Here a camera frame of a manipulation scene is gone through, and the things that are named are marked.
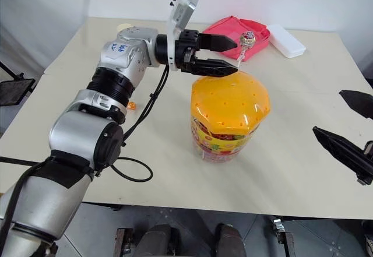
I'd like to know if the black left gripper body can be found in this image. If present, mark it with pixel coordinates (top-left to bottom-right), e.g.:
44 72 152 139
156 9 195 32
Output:
174 29 202 74

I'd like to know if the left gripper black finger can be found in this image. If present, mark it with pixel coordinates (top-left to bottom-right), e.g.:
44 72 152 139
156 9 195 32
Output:
198 32 238 52
191 58 240 79

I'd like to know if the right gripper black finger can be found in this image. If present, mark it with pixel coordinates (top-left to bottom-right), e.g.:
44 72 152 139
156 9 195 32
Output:
312 126 370 174
339 89 373 119

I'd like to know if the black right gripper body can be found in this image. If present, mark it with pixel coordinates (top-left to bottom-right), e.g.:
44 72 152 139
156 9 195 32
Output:
356 140 373 186

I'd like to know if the plastic jar with orange lid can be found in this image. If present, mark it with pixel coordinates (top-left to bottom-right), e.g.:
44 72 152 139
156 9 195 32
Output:
190 71 271 164

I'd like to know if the lollipop with printed wrapper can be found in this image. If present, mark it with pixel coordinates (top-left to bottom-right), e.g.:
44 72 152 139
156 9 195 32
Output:
237 31 258 69

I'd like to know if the white rectangular plastic box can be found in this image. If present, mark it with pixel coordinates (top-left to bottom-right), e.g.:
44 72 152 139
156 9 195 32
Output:
267 23 307 59

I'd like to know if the dark rounded shape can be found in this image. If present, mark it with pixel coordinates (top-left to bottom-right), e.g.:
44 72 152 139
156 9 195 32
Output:
136 223 176 257
214 223 243 257

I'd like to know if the black metal stand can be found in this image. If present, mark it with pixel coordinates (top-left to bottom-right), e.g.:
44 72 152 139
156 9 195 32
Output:
0 61 37 107

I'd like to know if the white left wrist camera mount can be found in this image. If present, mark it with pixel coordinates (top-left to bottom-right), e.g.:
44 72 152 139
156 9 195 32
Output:
166 0 200 72

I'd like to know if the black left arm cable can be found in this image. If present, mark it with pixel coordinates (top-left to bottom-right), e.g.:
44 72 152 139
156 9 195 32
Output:
110 64 171 181

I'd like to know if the black table leg bracket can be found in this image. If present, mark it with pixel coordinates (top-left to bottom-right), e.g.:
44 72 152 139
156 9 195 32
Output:
114 227 132 257
271 216 295 257

